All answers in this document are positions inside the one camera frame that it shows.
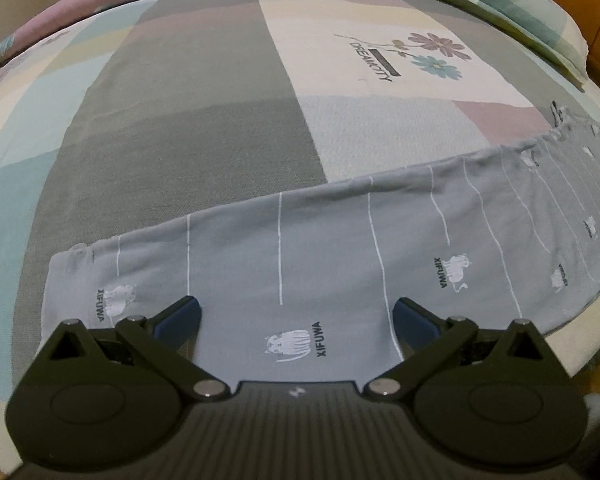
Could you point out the wooden headboard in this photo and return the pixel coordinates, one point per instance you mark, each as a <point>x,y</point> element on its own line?
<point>585,15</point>

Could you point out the grey printed pants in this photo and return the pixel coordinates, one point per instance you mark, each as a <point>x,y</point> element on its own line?
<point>330,250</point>

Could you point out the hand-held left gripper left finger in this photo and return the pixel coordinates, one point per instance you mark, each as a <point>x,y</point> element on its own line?
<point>180,322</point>

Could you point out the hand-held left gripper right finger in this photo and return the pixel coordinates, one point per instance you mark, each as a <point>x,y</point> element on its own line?
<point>415,325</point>

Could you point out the checked green pillow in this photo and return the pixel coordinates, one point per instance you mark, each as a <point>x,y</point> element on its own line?
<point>505,5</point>

